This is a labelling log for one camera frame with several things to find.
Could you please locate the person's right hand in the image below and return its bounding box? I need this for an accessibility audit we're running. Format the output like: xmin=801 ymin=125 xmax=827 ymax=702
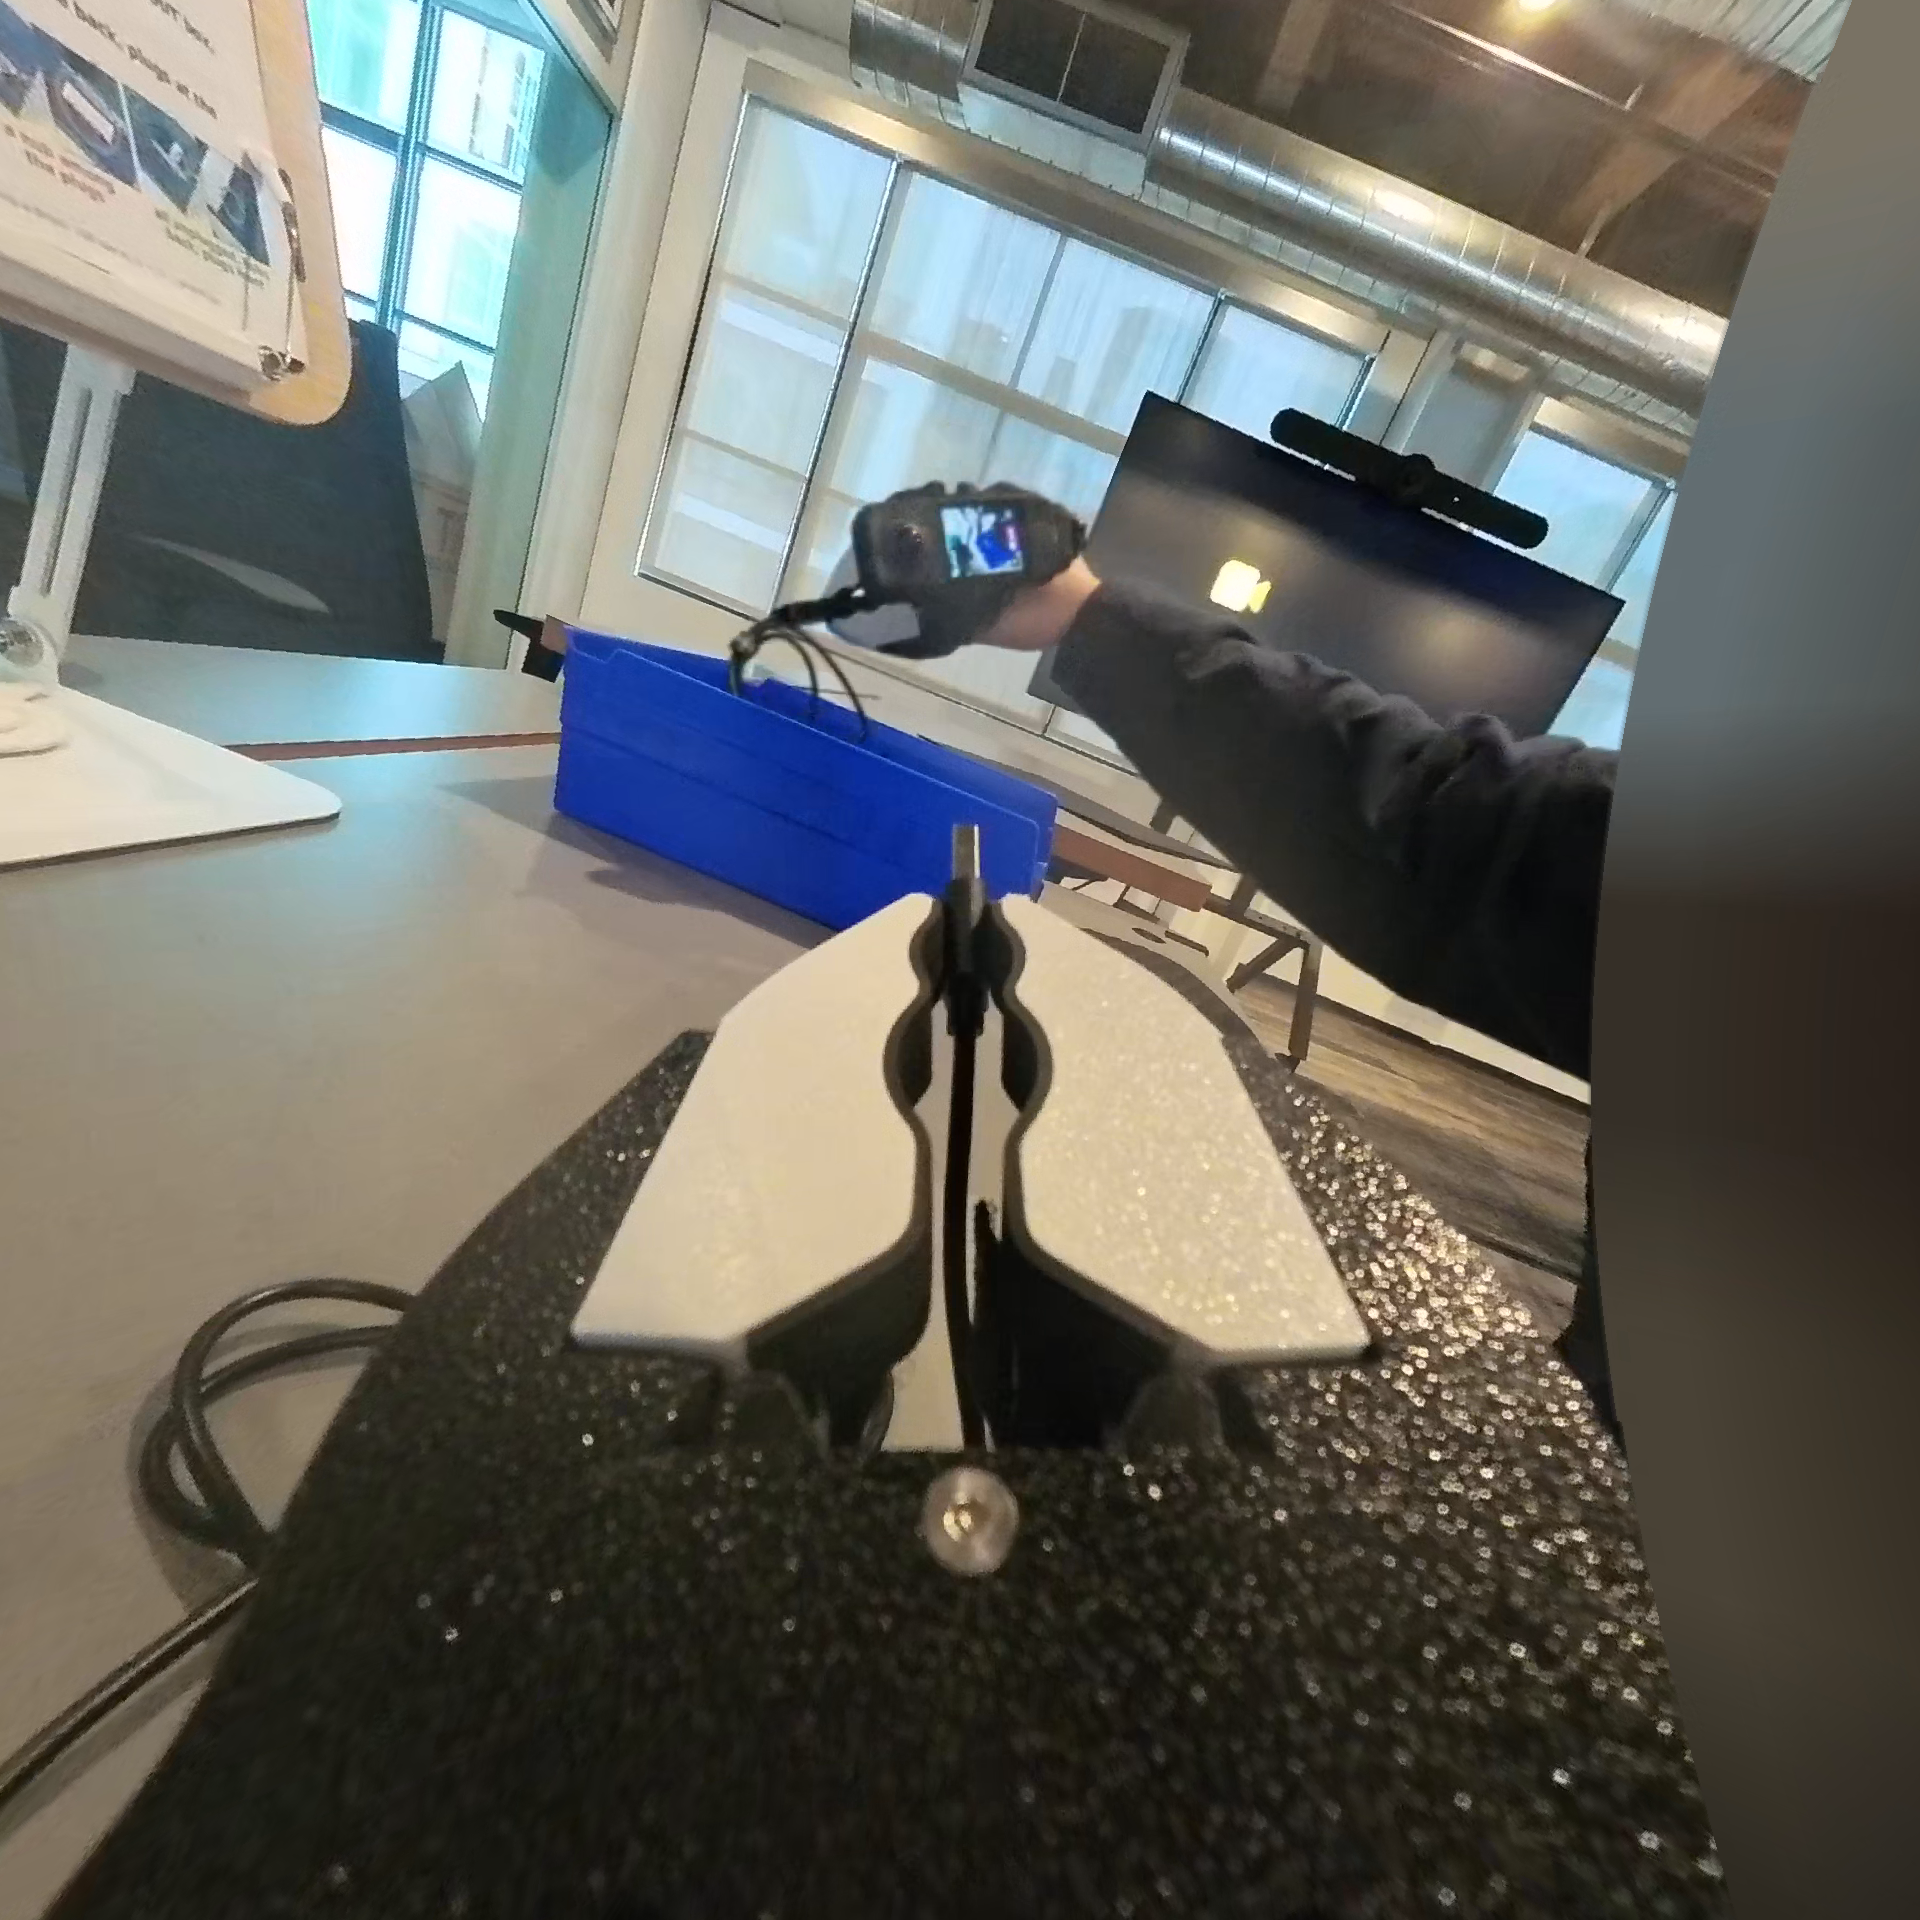
xmin=901 ymin=573 xmax=1107 ymax=658

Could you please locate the blue plastic bin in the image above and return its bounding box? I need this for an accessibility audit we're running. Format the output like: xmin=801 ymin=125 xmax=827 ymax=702
xmin=551 ymin=627 xmax=1061 ymax=935

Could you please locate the black webcam bar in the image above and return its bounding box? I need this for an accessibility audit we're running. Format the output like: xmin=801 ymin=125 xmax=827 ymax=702
xmin=1269 ymin=404 xmax=1553 ymax=549

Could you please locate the white board stand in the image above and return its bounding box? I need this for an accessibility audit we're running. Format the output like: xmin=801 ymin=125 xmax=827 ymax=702
xmin=0 ymin=353 xmax=340 ymax=876

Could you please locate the black monitor screen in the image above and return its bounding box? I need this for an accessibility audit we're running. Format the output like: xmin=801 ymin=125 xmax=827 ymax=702
xmin=1027 ymin=394 xmax=1630 ymax=751

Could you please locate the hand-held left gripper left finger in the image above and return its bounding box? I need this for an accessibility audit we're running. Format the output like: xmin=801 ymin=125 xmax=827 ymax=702
xmin=570 ymin=893 xmax=956 ymax=1434

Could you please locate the silver ventilation duct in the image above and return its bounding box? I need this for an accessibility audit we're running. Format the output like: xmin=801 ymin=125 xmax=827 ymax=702
xmin=847 ymin=0 xmax=1742 ymax=318

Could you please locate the metal ceiling vent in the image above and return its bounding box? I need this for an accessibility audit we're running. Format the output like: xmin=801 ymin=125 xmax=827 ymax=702
xmin=961 ymin=0 xmax=1191 ymax=139

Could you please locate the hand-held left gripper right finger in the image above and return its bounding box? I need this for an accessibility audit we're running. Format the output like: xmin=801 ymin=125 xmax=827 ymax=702
xmin=971 ymin=895 xmax=1374 ymax=1444

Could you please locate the cardboard box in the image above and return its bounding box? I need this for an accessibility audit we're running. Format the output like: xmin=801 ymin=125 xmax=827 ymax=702
xmin=393 ymin=359 xmax=490 ymax=666

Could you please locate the person's right forearm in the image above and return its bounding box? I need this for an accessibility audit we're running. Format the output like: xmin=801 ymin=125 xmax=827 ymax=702
xmin=1049 ymin=575 xmax=1623 ymax=1082

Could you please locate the black office chair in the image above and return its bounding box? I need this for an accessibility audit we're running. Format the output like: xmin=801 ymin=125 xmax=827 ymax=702
xmin=0 ymin=315 xmax=449 ymax=666

